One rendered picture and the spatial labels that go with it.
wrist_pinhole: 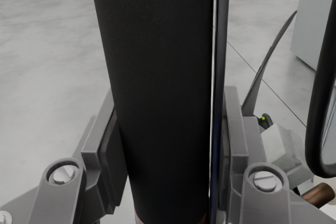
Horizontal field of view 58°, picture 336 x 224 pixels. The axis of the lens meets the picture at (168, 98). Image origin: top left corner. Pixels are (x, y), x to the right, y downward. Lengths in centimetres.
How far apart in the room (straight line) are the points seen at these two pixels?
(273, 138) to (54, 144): 208
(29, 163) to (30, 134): 34
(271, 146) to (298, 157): 5
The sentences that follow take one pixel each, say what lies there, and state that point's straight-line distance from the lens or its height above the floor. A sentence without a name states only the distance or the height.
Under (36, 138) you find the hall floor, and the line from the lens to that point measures 265.
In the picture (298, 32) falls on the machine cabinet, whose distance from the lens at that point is 342.
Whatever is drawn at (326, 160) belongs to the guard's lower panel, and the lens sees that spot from 194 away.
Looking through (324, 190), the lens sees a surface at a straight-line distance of 26.
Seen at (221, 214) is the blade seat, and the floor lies 120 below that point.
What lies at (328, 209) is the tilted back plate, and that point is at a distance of 60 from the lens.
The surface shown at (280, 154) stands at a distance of 60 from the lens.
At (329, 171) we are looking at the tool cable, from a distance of 24.
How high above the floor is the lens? 157
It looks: 34 degrees down
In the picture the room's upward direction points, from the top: 4 degrees counter-clockwise
